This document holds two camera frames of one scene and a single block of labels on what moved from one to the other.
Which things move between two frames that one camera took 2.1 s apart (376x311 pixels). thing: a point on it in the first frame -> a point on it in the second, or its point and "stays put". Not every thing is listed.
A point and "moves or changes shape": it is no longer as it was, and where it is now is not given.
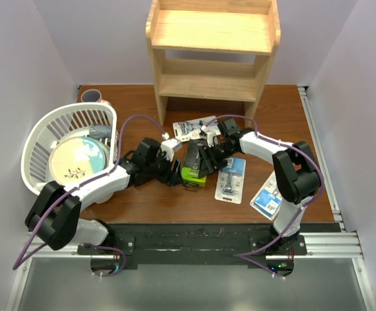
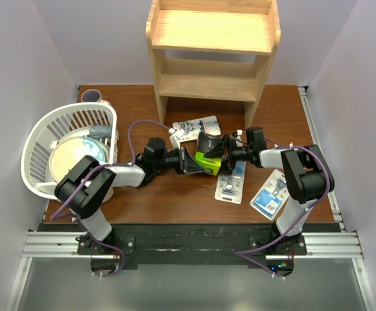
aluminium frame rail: [338, 245] stays put
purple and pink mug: [91, 95] stays put
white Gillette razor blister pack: [197, 128] stays put
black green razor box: [190, 172] moves or changes shape
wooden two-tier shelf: [212, 49] stays put
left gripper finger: [176, 177] -> [192, 166]
